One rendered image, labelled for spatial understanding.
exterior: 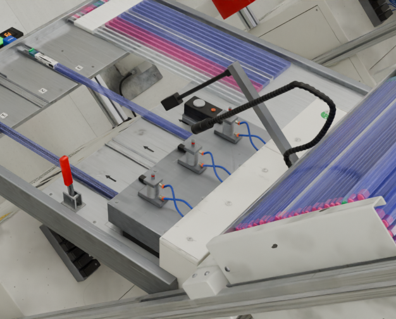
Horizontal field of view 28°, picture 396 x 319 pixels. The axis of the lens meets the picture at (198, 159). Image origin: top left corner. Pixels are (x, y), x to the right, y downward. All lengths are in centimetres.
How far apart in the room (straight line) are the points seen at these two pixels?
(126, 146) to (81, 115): 117
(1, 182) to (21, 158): 106
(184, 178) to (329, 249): 48
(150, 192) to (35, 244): 57
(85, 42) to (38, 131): 82
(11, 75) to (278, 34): 132
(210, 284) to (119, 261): 26
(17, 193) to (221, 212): 40
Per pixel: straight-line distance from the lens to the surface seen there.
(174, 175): 142
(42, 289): 187
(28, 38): 187
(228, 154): 147
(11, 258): 185
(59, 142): 267
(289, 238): 103
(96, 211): 145
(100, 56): 183
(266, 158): 144
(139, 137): 160
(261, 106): 134
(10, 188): 152
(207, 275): 118
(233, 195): 136
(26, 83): 176
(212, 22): 193
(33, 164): 261
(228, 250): 113
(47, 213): 147
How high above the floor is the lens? 231
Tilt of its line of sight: 52 degrees down
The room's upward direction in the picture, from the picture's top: 68 degrees clockwise
